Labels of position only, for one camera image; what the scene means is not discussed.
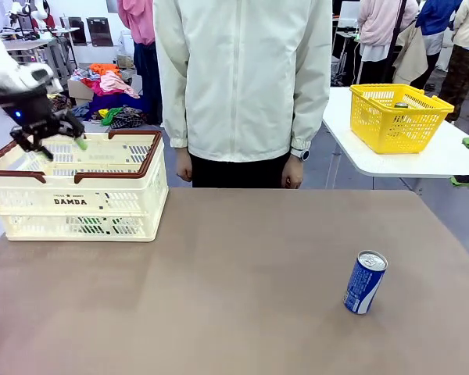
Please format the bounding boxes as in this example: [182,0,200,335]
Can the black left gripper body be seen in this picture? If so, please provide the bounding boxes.
[0,90,70,136]

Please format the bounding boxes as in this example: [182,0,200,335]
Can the blue drink can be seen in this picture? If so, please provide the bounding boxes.
[342,249,388,316]

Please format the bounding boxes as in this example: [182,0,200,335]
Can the person's left forearm cream sleeve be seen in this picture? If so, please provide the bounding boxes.
[288,58,332,152]

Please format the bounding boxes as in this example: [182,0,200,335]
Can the person's right forearm cream sleeve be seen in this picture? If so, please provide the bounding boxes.
[154,58,189,149]

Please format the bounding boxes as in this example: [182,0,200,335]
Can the yellow plastic basket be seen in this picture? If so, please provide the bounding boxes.
[349,83,455,155]

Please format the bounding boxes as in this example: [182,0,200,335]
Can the person's right hand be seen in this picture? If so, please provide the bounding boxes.
[175,147,194,183]

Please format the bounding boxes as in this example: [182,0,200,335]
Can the person's left hand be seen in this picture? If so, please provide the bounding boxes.
[281,155,304,190]

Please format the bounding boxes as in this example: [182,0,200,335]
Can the cardboard box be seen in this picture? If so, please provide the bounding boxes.
[66,77,95,107]

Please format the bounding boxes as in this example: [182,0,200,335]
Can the purple cloth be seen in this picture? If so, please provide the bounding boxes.
[84,93,149,122]

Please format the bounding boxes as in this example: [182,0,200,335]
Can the green yellow cloth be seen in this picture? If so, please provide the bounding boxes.
[99,107,123,127]

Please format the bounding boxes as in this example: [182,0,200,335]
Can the white side table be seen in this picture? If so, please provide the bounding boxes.
[322,86,469,180]

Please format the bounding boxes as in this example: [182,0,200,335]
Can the pink cloth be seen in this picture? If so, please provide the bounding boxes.
[99,72,141,99]

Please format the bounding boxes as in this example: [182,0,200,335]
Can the orange cloth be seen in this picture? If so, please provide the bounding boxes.
[88,62,122,77]

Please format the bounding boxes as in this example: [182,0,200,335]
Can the gray background table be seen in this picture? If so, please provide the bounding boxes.
[2,27,81,85]

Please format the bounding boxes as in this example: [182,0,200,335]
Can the black sign stand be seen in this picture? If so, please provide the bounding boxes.
[86,16,112,46]
[68,16,88,47]

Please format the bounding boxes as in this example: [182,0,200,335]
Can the person in pink jacket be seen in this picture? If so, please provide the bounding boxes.
[116,0,163,126]

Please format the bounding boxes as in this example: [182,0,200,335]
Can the person in blue jacket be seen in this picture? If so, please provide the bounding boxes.
[416,0,464,58]

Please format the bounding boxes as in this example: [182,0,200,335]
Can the person in pink sweater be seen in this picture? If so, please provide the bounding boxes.
[357,0,420,63]

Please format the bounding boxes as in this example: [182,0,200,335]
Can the person's black trousers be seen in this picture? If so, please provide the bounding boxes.
[189,150,292,190]

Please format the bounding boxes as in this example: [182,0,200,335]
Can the person's cream jacket torso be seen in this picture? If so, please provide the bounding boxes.
[152,0,333,163]

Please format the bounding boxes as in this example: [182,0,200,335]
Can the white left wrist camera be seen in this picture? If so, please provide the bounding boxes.
[25,68,64,95]

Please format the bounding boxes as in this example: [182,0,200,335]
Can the cream shopping basket brown handles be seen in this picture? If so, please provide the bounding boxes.
[0,130,170,242]

